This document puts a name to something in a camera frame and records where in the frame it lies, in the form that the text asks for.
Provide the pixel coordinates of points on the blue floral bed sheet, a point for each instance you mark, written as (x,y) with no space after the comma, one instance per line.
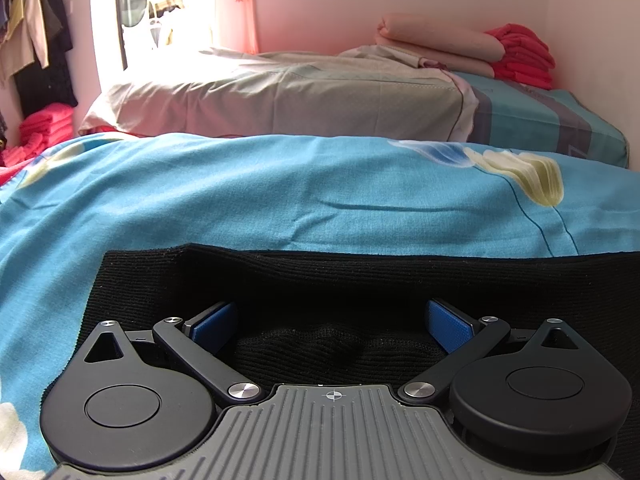
(300,190)

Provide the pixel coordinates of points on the pink patterned curtain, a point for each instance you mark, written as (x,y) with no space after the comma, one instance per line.
(237,5)

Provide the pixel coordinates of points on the hanging beige garment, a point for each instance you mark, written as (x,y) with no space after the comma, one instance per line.
(22,35)

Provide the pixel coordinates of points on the stack of folded red clothes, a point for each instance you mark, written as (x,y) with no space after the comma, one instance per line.
(525,57)

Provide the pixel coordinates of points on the beige quilt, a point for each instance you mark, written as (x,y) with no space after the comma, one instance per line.
(280,95)

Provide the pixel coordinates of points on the teal striped mattress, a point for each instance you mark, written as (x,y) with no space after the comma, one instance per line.
(540,120)

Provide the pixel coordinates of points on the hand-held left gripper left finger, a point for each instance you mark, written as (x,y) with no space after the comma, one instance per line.
(215,327)

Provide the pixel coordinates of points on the curved dark window bar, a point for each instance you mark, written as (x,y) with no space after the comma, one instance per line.
(121,15)

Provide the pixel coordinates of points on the pile of pink clothes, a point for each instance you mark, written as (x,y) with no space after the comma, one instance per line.
(42,127)

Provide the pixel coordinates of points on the bright window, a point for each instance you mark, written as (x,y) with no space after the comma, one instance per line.
(170,15)

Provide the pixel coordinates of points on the hanging black garment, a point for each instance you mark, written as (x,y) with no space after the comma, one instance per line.
(50,65)

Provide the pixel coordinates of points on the folded beige blanket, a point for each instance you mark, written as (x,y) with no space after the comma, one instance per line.
(440,42)

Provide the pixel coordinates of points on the black knit pants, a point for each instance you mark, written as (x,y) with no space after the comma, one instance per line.
(330,285)

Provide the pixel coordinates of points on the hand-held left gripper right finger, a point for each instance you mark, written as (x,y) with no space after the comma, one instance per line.
(450,327)

